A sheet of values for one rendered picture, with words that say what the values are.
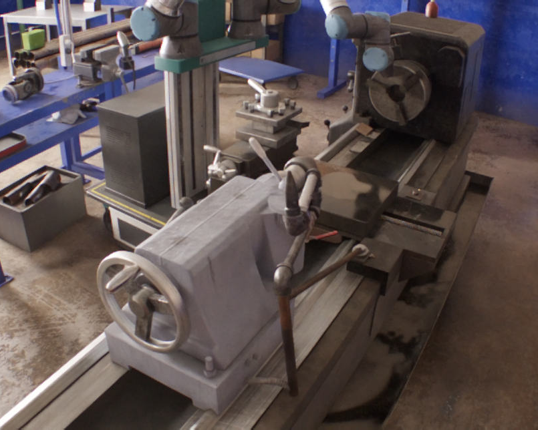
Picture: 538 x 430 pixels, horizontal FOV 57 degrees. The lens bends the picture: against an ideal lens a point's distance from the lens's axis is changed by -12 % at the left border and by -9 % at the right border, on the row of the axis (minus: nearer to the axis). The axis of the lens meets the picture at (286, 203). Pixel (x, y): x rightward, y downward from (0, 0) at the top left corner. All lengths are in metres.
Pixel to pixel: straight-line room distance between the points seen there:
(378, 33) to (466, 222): 1.22
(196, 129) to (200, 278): 1.88
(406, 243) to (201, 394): 0.81
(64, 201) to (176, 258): 2.40
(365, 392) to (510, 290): 1.50
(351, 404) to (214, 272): 0.84
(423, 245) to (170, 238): 0.83
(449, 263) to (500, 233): 1.20
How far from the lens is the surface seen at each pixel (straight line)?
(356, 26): 1.88
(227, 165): 1.68
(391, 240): 1.65
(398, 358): 1.93
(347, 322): 1.39
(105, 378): 1.27
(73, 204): 3.46
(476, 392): 2.45
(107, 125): 2.89
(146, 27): 2.15
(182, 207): 1.28
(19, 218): 3.22
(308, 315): 1.40
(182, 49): 2.32
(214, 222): 1.13
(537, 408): 2.50
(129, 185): 2.92
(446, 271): 2.39
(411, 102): 2.27
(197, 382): 1.11
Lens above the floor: 1.75
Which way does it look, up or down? 30 degrees down
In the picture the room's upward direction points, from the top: 2 degrees clockwise
